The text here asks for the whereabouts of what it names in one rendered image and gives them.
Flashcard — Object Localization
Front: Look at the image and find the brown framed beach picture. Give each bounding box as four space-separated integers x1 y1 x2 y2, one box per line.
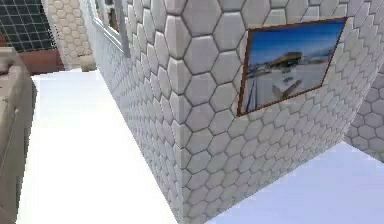
236 17 348 117

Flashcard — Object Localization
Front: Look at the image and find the red brown cabinet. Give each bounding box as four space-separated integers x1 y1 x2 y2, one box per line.
18 48 65 76

